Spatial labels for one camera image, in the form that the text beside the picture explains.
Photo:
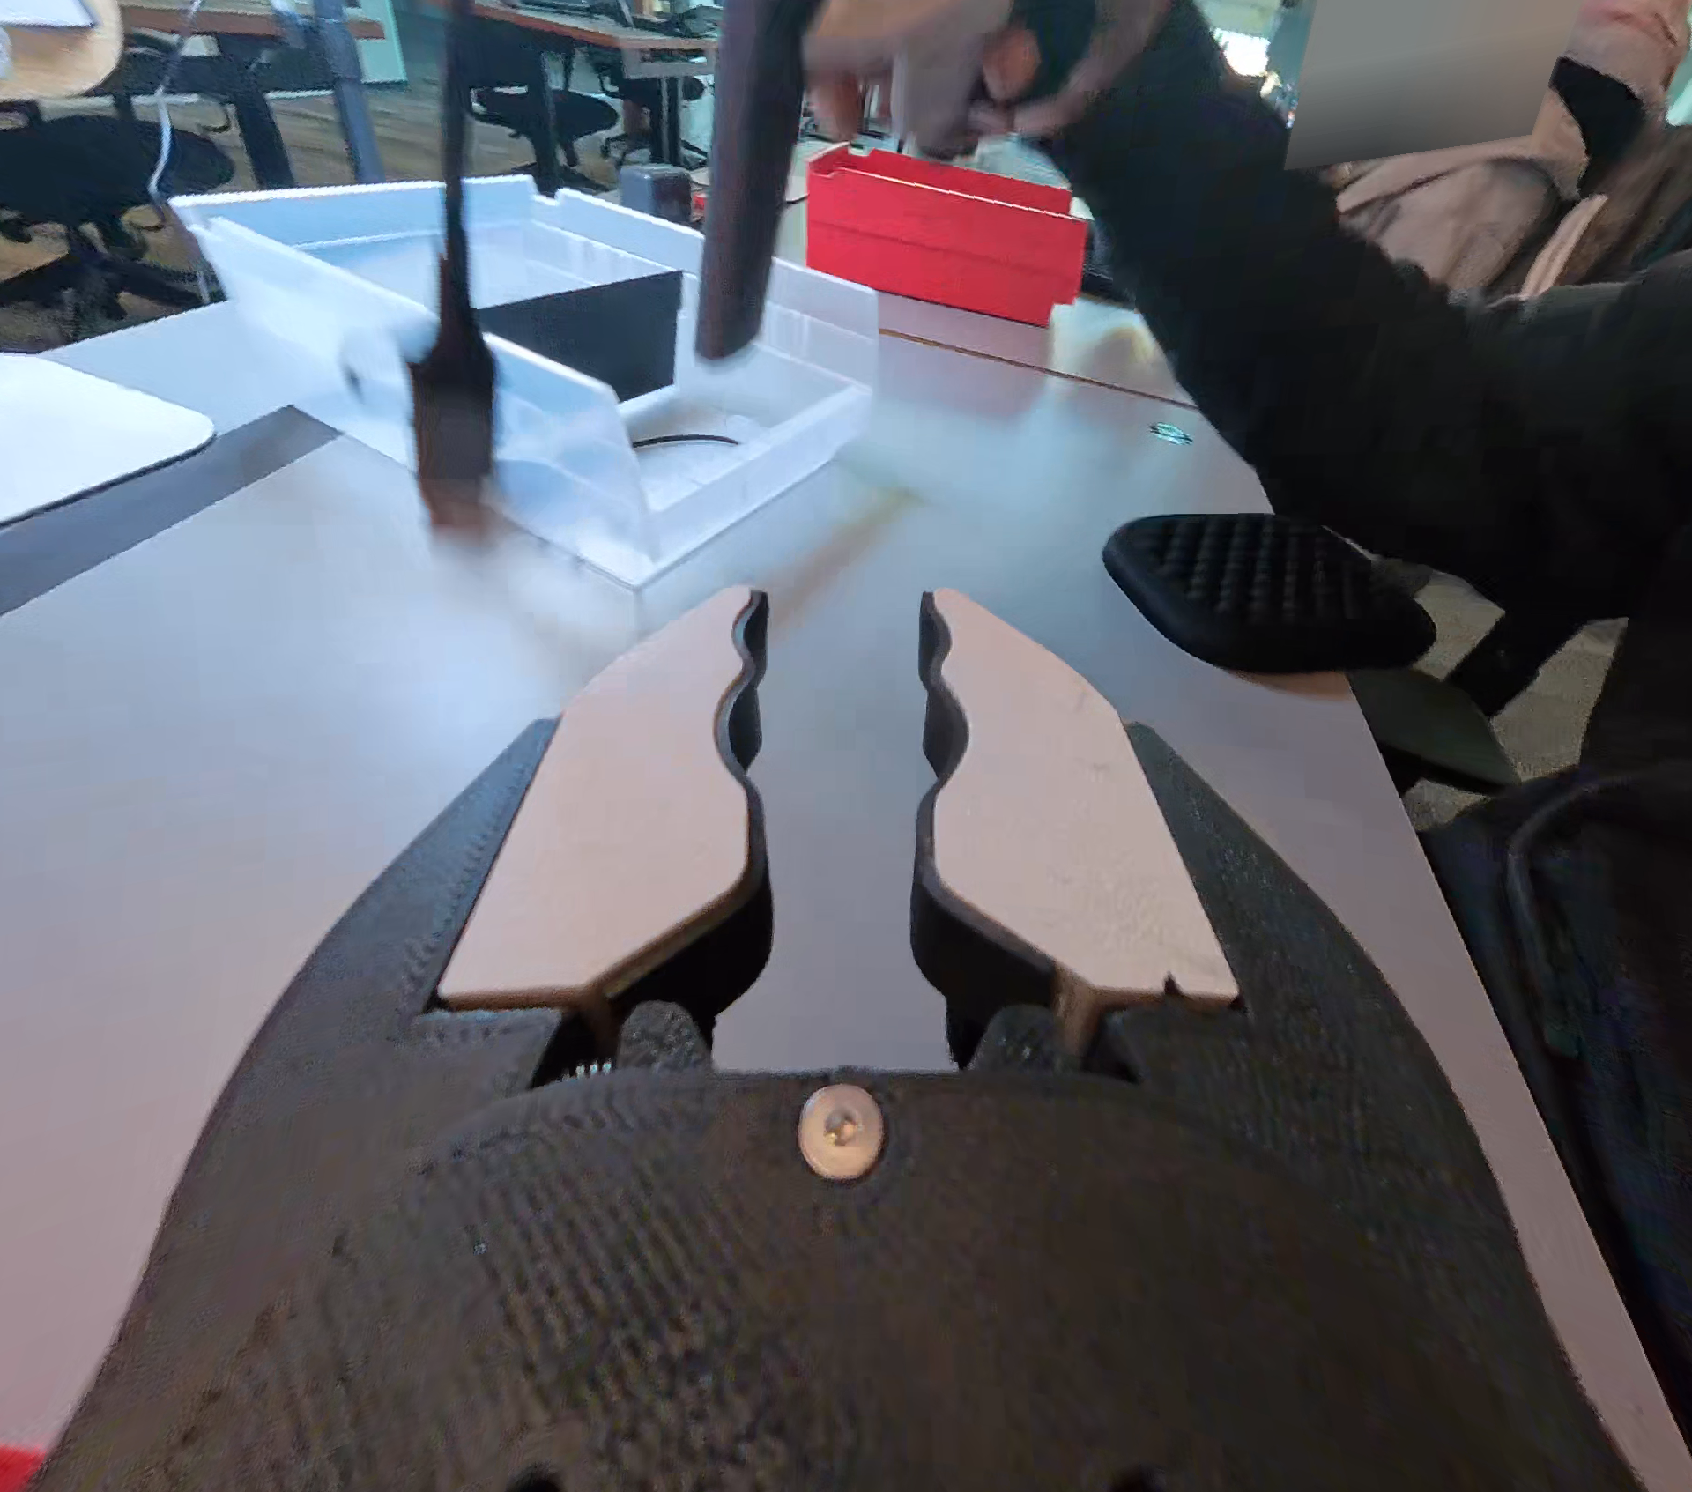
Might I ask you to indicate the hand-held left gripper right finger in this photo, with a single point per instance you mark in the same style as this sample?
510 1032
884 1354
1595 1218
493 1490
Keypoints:
1059 846

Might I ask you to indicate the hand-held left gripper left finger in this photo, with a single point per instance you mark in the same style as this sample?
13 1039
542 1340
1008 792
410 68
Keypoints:
622 846

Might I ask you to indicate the red plastic bin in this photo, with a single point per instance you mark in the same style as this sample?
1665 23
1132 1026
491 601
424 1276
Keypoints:
952 249

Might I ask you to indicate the grey usb hub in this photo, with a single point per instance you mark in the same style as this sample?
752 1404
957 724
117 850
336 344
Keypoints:
747 198

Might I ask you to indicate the clear plastic bin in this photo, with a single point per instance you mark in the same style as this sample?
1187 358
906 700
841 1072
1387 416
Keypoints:
780 396

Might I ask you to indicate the person's right hand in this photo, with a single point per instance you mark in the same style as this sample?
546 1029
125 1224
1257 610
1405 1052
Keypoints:
926 91

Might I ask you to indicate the black chair armrest pad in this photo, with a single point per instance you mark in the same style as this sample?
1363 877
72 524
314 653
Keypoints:
1257 593

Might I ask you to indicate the wooden desk with monitors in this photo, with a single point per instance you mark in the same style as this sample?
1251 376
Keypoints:
570 25

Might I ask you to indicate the black office chair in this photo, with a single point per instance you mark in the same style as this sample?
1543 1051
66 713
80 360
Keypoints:
119 171
542 116

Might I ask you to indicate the black bin divider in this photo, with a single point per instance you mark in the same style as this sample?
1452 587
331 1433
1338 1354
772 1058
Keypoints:
594 329

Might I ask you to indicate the white board stand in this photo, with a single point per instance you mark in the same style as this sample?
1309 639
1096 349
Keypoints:
80 435

